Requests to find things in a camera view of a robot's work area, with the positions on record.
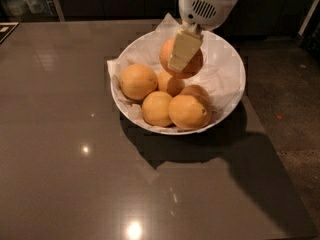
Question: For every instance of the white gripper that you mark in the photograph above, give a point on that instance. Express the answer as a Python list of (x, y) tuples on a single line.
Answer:
[(207, 8)]

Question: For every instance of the orange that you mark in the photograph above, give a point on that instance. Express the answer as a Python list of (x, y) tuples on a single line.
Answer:
[(155, 109), (167, 83), (190, 112), (137, 81), (193, 67)]

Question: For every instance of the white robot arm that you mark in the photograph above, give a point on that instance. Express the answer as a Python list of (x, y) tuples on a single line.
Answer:
[(197, 16)]

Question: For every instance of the white ceramic bowl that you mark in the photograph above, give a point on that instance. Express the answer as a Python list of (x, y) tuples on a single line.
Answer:
[(230, 70)]

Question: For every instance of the white paper liner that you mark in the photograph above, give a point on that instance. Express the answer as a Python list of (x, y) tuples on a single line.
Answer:
[(216, 74)]

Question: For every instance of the glass shelf with containers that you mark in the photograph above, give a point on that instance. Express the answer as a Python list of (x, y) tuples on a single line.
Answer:
[(30, 11)]

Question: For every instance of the black framed card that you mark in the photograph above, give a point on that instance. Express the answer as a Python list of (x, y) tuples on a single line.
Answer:
[(6, 28)]

